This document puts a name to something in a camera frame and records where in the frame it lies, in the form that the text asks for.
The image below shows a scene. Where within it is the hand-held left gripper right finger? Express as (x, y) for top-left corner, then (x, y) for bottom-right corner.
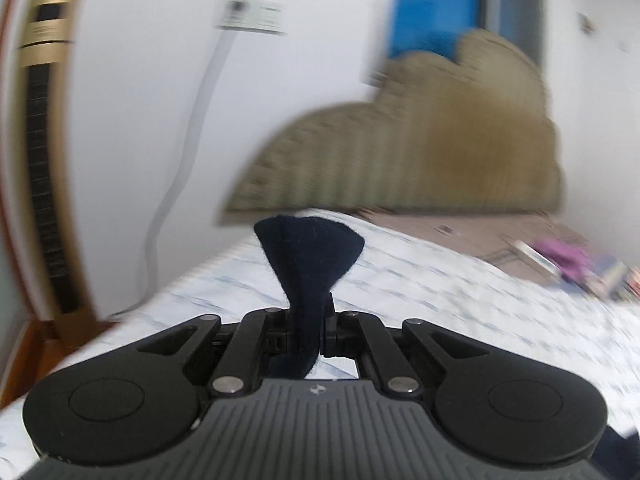
(321, 295), (482, 397)

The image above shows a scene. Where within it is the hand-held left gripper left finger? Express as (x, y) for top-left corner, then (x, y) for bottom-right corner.
(144, 307), (297, 398)

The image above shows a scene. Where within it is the navy blue sock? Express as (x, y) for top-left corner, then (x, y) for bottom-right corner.
(253, 215), (366, 380)

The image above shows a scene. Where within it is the white printed bedsheet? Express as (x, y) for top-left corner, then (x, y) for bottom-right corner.
(0, 207), (640, 480)

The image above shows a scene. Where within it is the olive tufted headboard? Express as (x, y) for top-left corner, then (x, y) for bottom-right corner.
(222, 27), (567, 217)

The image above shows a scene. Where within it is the wooden bedside furniture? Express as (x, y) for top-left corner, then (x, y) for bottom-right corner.
(0, 317), (118, 408)

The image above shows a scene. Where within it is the purple cloth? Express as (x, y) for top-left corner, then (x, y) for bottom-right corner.
(532, 237), (595, 282)

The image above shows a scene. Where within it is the gold and black standing appliance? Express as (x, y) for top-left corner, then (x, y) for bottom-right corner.
(17, 0), (108, 342)

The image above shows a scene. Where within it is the dark cloth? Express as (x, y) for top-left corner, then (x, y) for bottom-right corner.
(592, 427), (640, 480)

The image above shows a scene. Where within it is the blue window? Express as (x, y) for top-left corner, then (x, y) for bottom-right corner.
(387, 0), (547, 68)

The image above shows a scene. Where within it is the white wall socket plate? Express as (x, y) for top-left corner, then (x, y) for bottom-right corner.
(215, 0), (288, 36)

